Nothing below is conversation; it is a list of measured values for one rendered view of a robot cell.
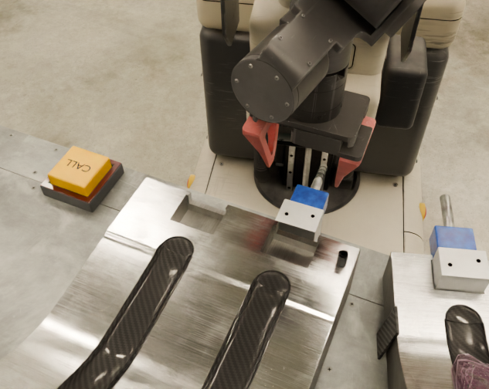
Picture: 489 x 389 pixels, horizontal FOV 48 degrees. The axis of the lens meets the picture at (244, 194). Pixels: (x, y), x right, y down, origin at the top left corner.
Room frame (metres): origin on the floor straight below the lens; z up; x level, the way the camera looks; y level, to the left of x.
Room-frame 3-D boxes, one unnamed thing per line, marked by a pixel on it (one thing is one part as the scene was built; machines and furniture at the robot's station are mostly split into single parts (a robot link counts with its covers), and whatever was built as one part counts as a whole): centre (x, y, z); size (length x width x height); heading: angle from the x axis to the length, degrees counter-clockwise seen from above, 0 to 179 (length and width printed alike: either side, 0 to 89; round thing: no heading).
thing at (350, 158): (0.40, -0.09, 0.96); 0.07 x 0.07 x 0.09; 67
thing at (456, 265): (0.36, -0.23, 0.86); 0.13 x 0.05 x 0.05; 172
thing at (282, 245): (0.34, -0.05, 0.87); 0.05 x 0.05 x 0.04; 65
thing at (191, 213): (0.38, 0.05, 0.87); 0.05 x 0.05 x 0.04; 65
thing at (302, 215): (0.45, -0.08, 0.83); 0.13 x 0.05 x 0.05; 157
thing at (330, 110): (0.41, -0.07, 1.04); 0.10 x 0.07 x 0.07; 67
